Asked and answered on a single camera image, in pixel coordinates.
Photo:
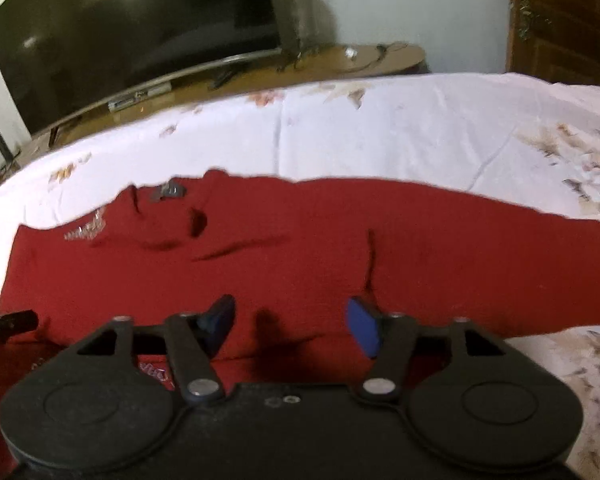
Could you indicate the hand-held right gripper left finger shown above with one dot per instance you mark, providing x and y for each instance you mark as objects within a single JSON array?
[{"x": 219, "y": 322}]

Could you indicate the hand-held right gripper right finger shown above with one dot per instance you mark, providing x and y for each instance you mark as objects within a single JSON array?
[{"x": 364, "y": 327}]

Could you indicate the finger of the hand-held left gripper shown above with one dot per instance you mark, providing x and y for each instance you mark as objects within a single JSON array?
[{"x": 10, "y": 323}]

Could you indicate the red shirt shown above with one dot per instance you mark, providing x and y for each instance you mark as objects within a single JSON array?
[{"x": 305, "y": 240}]

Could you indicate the dark upright object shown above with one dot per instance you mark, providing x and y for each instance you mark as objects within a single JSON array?
[{"x": 1, "y": 146}]

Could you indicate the white floral bedsheet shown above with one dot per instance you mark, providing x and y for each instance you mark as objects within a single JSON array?
[{"x": 405, "y": 125}]

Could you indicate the wooden television stand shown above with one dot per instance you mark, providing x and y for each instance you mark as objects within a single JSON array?
[{"x": 325, "y": 67}]

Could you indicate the small white object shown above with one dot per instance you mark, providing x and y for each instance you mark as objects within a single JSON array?
[{"x": 350, "y": 52}]

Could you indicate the black flat television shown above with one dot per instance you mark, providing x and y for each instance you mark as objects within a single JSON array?
[{"x": 130, "y": 25}]

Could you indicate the metal door latch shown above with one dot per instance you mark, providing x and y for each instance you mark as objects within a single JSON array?
[{"x": 526, "y": 17}]

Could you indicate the brown wooden door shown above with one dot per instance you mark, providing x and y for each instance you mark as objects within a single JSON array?
[{"x": 565, "y": 15}]

